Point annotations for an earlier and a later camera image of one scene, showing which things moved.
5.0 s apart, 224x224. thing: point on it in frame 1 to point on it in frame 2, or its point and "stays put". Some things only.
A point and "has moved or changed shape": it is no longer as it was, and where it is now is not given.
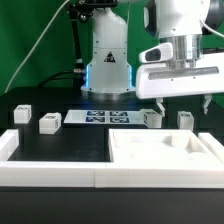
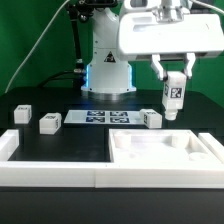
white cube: x=50 y=123 stays put
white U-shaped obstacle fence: x=107 y=175 stays put
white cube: x=185 y=120 has moved or changed shape
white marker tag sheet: x=107 y=116 stays put
